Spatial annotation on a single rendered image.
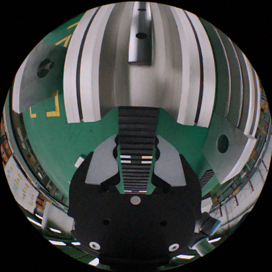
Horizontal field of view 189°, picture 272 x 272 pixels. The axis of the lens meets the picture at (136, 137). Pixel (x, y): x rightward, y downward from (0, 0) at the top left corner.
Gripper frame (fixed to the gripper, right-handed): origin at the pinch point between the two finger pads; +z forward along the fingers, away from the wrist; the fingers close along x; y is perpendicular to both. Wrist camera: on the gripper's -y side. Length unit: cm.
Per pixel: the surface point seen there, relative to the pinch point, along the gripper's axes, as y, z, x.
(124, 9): -19.5, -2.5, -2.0
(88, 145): 3.6, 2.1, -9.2
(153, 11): -19.2, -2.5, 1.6
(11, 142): 9, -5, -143
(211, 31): -24.4, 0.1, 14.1
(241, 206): 416, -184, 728
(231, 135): -2.9, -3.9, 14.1
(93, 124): -0.8, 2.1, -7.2
